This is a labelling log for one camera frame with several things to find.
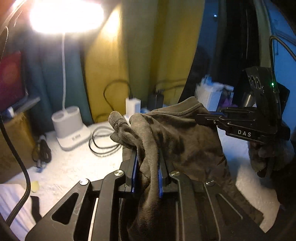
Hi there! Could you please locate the white charger adapter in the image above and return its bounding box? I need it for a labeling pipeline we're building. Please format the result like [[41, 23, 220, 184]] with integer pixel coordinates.
[[125, 98, 141, 118]]

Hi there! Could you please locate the black braided cable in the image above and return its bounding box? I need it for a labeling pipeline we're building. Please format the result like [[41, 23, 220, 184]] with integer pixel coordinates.
[[0, 25, 32, 227]]

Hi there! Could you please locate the stainless steel tumbler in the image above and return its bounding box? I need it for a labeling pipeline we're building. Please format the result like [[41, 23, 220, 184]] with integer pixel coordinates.
[[241, 91, 255, 107]]

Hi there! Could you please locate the black charger adapter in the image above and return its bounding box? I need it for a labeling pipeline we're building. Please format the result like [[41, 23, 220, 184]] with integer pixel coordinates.
[[147, 90, 164, 110]]

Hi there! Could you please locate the black coiled charging cable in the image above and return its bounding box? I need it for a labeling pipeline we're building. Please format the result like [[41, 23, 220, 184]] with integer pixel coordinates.
[[88, 79, 132, 158]]

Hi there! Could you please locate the white folded garment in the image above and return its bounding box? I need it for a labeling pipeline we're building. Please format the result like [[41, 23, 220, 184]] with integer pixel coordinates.
[[0, 182, 42, 240]]

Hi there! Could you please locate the yellow curtain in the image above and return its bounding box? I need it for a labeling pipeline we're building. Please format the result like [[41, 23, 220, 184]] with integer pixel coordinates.
[[84, 1, 205, 122]]

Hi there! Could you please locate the white perforated basket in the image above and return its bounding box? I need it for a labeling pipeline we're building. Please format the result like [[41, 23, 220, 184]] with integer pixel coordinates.
[[195, 75, 234, 111]]

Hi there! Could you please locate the dark grey printed t-shirt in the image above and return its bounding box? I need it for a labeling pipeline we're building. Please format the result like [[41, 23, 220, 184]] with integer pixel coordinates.
[[108, 97, 263, 240]]

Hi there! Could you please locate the small black cable bundle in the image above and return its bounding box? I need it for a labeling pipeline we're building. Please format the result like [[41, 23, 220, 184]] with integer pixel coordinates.
[[31, 134, 52, 168]]

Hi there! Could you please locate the white desk lamp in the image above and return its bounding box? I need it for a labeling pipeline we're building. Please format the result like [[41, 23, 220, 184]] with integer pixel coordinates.
[[28, 0, 106, 152]]

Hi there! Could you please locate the black strap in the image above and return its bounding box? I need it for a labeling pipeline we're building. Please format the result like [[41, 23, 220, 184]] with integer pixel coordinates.
[[30, 195, 43, 223]]

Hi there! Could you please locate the tablet with red screen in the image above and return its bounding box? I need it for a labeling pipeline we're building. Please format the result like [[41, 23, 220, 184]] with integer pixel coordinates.
[[1, 51, 28, 112]]

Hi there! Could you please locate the gloved right hand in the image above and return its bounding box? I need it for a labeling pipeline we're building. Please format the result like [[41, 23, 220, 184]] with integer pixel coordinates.
[[248, 141, 295, 178]]

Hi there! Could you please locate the brown cardboard box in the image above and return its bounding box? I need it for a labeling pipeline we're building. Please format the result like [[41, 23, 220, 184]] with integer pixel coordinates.
[[0, 113, 35, 183]]

